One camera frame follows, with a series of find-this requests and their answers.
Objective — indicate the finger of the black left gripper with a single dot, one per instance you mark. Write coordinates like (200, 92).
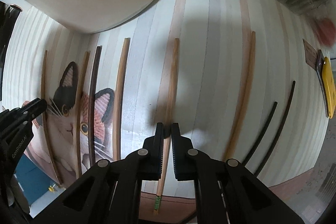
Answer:
(32, 110)

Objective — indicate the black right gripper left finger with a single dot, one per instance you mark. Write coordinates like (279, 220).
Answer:
(109, 192)

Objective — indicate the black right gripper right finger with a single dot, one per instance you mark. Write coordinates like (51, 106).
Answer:
(225, 192)

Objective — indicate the thin wooden chopstick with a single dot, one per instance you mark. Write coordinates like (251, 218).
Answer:
(44, 119)

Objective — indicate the black chopstick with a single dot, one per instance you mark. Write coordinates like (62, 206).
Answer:
(260, 135)
(278, 132)

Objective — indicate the light wooden chopstick green tip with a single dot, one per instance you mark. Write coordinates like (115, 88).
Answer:
(170, 105)

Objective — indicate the dark brown chopstick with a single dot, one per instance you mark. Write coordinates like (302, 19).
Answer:
(91, 106)

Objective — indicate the striped cat print table mat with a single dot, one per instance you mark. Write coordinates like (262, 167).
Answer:
(215, 38)

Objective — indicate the yellow phone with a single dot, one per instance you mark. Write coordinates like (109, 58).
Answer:
(326, 79)

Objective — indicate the red round object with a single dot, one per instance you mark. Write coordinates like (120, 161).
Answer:
(325, 31)

